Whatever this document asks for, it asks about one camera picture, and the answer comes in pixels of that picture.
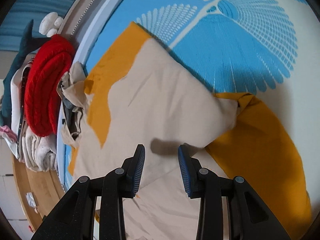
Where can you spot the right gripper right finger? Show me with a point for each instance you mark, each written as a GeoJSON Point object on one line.
{"type": "Point", "coordinates": [248, 216]}

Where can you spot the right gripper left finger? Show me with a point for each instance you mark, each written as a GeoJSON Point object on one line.
{"type": "Point", "coordinates": [73, 216]}

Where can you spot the beige and orange jacket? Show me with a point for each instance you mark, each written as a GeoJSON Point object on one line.
{"type": "Point", "coordinates": [138, 94]}

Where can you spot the wooden headboard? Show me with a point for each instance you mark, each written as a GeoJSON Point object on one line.
{"type": "Point", "coordinates": [45, 187]}

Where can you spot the white tissue on headboard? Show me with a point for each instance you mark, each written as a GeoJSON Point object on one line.
{"type": "Point", "coordinates": [30, 199]}

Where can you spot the cream folded blanket stack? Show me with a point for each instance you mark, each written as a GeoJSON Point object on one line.
{"type": "Point", "coordinates": [39, 152]}

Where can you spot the white folded bedding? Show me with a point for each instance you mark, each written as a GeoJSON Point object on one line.
{"type": "Point", "coordinates": [13, 134]}

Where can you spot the red folded blanket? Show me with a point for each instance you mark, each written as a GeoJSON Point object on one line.
{"type": "Point", "coordinates": [41, 100]}

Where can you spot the blue patterned bed mat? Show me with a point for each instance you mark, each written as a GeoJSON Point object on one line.
{"type": "Point", "coordinates": [269, 48]}

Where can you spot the dark teal shark plush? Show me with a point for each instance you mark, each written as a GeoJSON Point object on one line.
{"type": "Point", "coordinates": [28, 44]}

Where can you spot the white plush toy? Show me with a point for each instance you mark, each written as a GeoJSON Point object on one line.
{"type": "Point", "coordinates": [50, 24]}

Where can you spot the blue curtain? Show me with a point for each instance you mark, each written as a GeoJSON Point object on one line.
{"type": "Point", "coordinates": [20, 14]}

